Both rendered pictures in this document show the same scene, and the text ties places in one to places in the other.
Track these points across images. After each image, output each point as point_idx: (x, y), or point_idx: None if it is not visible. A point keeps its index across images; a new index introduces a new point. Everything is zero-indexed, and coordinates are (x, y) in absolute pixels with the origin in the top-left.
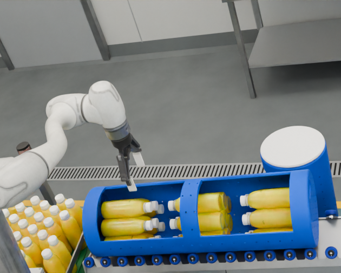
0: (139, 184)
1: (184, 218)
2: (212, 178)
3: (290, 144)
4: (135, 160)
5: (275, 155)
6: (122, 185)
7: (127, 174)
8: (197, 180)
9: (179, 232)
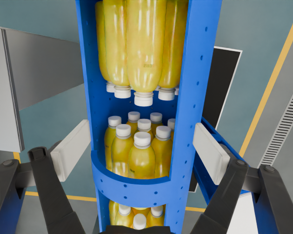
0: (181, 90)
1: (96, 174)
2: (167, 215)
3: (252, 217)
4: (207, 139)
5: (240, 206)
6: (192, 39)
7: (21, 204)
8: (167, 198)
9: (155, 103)
